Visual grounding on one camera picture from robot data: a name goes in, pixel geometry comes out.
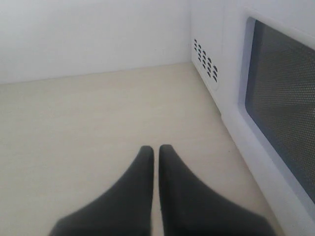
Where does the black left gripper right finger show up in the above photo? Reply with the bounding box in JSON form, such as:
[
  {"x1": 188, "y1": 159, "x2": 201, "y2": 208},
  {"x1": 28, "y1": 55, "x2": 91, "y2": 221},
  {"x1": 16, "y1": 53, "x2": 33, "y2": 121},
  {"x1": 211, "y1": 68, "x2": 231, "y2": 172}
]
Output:
[{"x1": 158, "y1": 145, "x2": 275, "y2": 236}]

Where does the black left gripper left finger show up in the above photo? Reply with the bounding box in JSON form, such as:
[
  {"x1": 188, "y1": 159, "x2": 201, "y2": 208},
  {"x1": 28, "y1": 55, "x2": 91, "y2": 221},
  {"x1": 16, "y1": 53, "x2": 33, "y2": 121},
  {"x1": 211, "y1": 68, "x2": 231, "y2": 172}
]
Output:
[{"x1": 50, "y1": 146, "x2": 154, "y2": 236}]

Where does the white microwave door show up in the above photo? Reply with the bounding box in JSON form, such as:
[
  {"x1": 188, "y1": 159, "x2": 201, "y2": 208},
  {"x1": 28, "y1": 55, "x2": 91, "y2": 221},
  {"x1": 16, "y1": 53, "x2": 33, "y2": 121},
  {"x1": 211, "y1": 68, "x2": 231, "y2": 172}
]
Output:
[{"x1": 221, "y1": 4, "x2": 315, "y2": 217}]

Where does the white microwave oven body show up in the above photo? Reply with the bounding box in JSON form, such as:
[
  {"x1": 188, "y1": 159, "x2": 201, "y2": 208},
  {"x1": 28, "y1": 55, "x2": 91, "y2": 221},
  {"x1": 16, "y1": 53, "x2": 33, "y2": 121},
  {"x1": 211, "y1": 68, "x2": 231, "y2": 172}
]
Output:
[{"x1": 190, "y1": 0, "x2": 238, "y2": 117}]

